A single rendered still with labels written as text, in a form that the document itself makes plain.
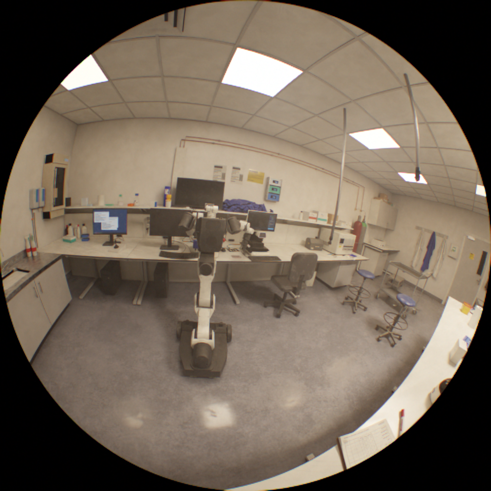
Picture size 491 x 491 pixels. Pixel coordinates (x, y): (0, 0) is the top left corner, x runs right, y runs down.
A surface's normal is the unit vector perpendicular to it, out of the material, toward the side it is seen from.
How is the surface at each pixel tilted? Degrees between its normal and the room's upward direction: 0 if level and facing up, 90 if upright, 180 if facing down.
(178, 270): 90
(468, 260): 90
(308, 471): 0
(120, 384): 0
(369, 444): 1
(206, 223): 84
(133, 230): 90
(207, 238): 99
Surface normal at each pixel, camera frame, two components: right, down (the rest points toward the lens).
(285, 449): 0.13, -0.96
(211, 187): 0.32, 0.22
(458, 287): -0.94, -0.04
